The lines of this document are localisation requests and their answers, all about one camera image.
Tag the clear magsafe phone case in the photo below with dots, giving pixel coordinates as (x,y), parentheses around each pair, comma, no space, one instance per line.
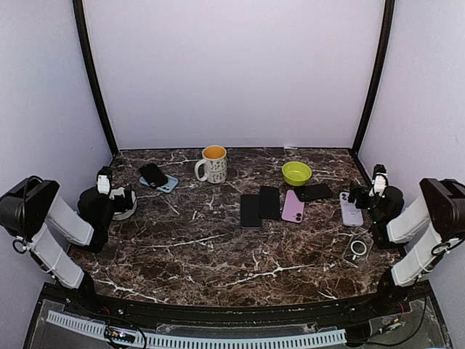
(358,248)

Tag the white scalloped bowl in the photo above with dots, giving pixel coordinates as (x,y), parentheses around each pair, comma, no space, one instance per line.
(119,217)

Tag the black phone case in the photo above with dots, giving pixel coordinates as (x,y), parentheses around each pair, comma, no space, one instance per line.
(308,193)

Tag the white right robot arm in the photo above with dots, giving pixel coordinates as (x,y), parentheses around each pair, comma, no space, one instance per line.
(432,225)

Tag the white slotted cable duct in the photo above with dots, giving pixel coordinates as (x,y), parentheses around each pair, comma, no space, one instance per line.
(132,338)

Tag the light blue phone case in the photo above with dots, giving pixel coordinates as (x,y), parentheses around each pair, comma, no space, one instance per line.
(166,188)

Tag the white mug orange inside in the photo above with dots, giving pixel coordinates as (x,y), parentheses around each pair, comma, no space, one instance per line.
(212,167)

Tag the black front table rail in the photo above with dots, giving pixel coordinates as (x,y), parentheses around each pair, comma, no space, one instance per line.
(356,311)

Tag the lilac phone case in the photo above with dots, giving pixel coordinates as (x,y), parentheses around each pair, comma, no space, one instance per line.
(350,214)

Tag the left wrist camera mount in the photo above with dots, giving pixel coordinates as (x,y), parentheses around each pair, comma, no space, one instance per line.
(104,181)

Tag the black phone purple edge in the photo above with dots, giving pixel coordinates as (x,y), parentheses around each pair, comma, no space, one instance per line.
(249,212)

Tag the pink phone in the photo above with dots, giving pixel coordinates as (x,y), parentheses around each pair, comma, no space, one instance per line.
(293,208)

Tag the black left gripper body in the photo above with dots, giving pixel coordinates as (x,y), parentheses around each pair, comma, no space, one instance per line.
(121,206)

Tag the black left frame post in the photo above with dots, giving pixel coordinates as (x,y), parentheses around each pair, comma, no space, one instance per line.
(86,51)

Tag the green bowl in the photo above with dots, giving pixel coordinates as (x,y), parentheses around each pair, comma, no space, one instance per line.
(296,173)

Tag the black right frame post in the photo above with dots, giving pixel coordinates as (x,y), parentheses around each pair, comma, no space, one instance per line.
(378,66)

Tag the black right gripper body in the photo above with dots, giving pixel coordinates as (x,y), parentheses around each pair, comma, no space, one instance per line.
(361,203)

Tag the black frame post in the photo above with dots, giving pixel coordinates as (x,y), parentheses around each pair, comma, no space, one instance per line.
(378,66)
(86,51)

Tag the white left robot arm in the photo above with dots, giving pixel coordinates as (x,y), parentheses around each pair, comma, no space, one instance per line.
(41,222)

